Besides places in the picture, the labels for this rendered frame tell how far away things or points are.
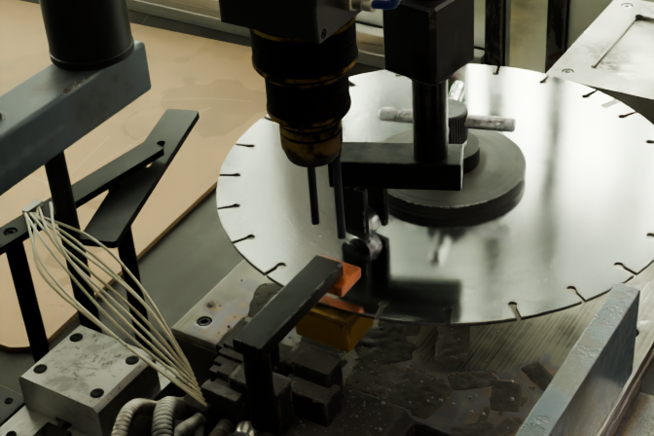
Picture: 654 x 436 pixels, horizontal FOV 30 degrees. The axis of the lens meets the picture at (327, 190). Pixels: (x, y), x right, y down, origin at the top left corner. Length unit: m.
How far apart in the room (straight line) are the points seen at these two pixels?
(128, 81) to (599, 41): 0.48
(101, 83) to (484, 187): 0.27
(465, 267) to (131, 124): 0.66
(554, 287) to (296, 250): 0.17
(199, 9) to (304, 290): 0.88
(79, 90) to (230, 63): 0.65
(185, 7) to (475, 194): 0.81
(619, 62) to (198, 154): 0.45
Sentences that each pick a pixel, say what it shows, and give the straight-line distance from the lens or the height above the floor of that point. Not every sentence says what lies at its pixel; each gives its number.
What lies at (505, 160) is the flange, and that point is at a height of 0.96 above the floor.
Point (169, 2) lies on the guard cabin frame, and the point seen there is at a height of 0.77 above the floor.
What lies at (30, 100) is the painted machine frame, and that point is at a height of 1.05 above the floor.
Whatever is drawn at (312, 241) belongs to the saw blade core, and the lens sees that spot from 0.81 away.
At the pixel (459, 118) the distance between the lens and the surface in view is 0.84.
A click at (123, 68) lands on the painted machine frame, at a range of 0.86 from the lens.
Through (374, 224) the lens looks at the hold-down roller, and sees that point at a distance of 0.80.
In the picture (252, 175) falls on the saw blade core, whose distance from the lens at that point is 0.88.
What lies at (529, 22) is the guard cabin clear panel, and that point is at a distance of 1.35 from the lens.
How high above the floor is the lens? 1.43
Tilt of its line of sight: 34 degrees down
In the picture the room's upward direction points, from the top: 4 degrees counter-clockwise
